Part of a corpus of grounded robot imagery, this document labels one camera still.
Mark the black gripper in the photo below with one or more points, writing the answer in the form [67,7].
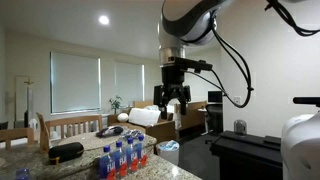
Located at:
[172,78]

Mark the Fiji water bottle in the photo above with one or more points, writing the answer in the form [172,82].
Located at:
[132,158]
[106,166]
[143,155]
[120,163]

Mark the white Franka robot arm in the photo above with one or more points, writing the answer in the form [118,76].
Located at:
[173,10]

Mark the white desk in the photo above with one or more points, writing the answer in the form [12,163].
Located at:
[201,110]

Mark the white square pillow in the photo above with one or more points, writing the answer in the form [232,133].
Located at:
[143,116]

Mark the dark computer monitor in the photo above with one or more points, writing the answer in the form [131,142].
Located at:
[215,96]

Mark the narrow white window blind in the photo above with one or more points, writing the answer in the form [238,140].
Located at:
[129,83]

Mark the black office chair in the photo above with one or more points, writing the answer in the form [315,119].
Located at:
[213,116]

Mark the crumpled blue white plastic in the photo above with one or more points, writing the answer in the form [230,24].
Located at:
[169,145]

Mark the white round cushion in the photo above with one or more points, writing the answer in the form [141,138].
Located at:
[122,117]

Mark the clear plastic bag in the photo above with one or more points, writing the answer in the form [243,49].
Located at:
[130,134]

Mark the green potted plant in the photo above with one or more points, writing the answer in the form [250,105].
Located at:
[115,104]

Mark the white trash bin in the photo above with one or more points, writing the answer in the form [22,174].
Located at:
[166,156]

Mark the black soft pouch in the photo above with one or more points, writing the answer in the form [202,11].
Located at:
[108,131]

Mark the grey cylindrical jar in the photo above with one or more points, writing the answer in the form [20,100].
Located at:
[240,127]

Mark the large black storage box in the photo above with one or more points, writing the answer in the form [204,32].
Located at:
[246,156]

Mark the wide white window blind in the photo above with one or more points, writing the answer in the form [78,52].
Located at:
[75,82]

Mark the round recessed ceiling light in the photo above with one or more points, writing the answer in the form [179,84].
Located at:
[104,20]

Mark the black oval zip case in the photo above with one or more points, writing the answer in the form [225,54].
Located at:
[65,151]

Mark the blue capped water bottle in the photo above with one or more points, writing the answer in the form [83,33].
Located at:
[22,174]

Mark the wooden bed frame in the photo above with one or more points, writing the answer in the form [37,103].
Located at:
[196,113]

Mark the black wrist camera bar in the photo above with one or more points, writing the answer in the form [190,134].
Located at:
[193,64]

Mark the white wall switch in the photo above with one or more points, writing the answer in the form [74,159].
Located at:
[237,101]

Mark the cross-shaped wall fixture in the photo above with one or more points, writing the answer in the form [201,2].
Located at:
[29,82]

